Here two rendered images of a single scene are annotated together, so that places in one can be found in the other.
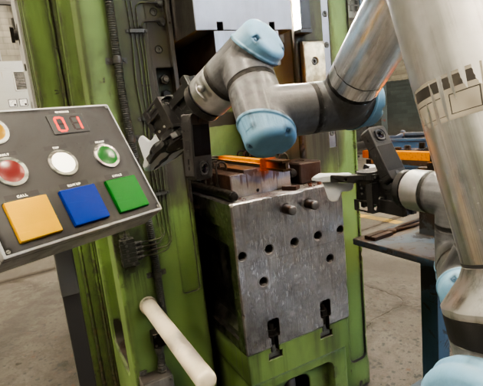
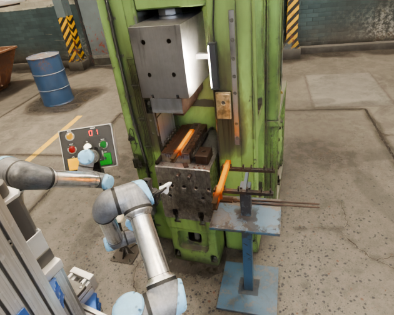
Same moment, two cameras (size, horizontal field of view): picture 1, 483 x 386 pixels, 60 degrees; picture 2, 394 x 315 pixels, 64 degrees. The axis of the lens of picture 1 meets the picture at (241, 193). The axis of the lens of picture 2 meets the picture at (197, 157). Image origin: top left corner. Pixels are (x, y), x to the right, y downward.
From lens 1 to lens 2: 172 cm
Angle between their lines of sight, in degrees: 49
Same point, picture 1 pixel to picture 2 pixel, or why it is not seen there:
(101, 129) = (104, 134)
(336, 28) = (244, 84)
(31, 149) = (79, 142)
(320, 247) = (197, 192)
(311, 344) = (194, 224)
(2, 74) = not seen: outside the picture
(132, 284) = (140, 172)
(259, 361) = (170, 219)
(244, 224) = (160, 174)
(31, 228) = (72, 167)
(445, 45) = not seen: hidden behind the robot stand
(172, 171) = (152, 139)
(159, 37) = not seen: hidden behind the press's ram
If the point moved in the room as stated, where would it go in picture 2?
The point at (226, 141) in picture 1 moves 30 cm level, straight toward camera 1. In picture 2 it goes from (212, 114) to (184, 130)
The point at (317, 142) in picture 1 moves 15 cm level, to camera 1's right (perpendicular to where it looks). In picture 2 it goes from (226, 140) to (245, 147)
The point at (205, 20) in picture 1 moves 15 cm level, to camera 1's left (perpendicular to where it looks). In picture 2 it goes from (146, 94) to (131, 89)
